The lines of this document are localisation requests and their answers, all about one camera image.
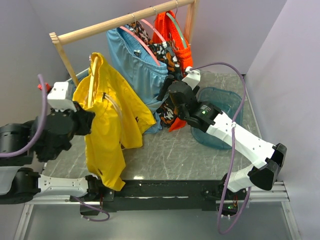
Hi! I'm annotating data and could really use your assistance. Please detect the yellow shorts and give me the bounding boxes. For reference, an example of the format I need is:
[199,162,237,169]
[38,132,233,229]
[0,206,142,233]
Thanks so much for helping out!
[73,52,156,191]

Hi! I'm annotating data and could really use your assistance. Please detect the yellow wooden hanger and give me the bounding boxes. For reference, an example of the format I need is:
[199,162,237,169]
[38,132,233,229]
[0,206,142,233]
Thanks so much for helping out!
[87,56,99,108]

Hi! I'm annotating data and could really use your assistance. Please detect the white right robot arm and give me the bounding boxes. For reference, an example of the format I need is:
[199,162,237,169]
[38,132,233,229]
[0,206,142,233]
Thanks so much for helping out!
[157,78,287,200]

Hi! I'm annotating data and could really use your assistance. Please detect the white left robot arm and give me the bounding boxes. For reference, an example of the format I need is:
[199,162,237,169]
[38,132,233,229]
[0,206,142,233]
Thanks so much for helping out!
[0,102,100,205]

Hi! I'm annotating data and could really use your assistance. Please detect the floral patterned shorts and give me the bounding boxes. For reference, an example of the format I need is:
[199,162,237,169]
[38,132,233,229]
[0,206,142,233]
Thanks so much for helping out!
[127,22,186,128]

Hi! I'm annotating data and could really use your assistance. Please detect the light blue shorts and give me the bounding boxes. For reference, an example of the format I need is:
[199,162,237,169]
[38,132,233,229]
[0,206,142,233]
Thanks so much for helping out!
[106,27,168,134]

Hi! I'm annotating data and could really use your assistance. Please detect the orange shorts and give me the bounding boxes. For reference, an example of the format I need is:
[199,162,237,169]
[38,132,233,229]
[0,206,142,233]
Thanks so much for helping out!
[152,10,193,132]

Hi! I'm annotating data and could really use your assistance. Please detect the grey green hanger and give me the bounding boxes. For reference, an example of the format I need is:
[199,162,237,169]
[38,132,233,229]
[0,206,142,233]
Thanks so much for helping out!
[166,11,188,49]

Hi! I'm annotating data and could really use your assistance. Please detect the pink hanger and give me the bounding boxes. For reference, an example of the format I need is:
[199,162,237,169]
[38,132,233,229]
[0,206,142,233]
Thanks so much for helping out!
[119,19,168,66]

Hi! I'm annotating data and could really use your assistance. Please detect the blue cloth in basket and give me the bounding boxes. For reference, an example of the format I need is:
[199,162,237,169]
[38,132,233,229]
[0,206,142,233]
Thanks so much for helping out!
[67,72,88,88]

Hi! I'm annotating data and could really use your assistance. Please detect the teal plastic tray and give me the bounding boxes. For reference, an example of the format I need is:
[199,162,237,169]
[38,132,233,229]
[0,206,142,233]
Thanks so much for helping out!
[190,86,246,150]

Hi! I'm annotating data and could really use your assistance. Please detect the white laundry basket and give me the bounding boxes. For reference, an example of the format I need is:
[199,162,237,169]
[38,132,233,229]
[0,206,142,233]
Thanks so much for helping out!
[66,68,89,84]

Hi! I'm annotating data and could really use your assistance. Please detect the wooden clothes rack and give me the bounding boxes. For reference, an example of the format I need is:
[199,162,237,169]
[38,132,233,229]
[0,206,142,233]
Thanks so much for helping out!
[49,0,199,86]

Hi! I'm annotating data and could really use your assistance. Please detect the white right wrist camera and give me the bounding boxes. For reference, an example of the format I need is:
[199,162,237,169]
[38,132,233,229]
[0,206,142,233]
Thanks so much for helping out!
[182,66,201,90]

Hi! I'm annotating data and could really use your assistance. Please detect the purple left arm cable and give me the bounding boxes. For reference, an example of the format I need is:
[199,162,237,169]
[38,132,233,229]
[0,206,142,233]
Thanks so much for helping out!
[0,73,111,222]

